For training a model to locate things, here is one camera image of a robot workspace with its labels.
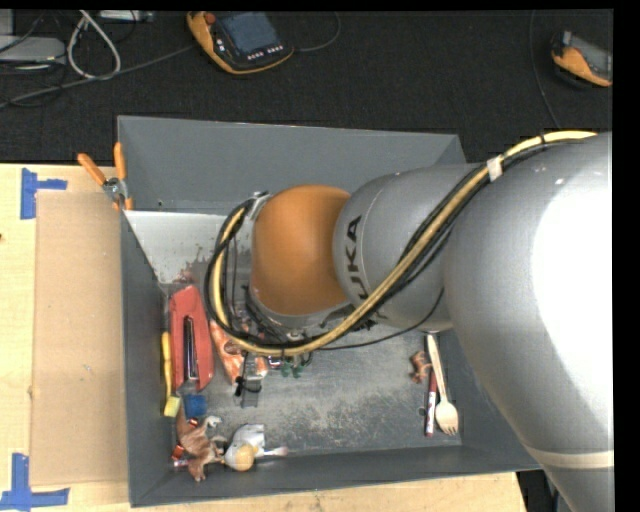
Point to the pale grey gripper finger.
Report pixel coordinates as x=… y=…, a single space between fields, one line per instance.
x=247 y=395
x=257 y=387

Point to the orange and white packet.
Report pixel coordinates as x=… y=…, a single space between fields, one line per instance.
x=227 y=357

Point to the white toy duck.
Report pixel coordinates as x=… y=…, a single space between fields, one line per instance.
x=245 y=445

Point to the blue cup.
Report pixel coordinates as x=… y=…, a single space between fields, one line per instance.
x=195 y=405

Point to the brown toy horse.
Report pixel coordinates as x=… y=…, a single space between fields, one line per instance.
x=197 y=445

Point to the yellow sponge block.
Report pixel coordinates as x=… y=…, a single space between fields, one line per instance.
x=172 y=406

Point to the grey metal bin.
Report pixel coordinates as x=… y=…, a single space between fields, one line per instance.
x=350 y=400

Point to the red stapler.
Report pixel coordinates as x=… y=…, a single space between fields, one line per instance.
x=197 y=320

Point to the small copper red cylinder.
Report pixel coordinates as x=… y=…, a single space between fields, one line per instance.
x=178 y=454

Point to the small brown toy animal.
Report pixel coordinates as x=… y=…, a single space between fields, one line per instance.
x=420 y=366

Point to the red and white pen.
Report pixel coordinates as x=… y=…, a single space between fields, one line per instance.
x=430 y=410

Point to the pale wooden spork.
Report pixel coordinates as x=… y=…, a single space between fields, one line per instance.
x=445 y=412

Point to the brown cardboard board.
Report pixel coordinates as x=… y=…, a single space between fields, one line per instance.
x=75 y=325

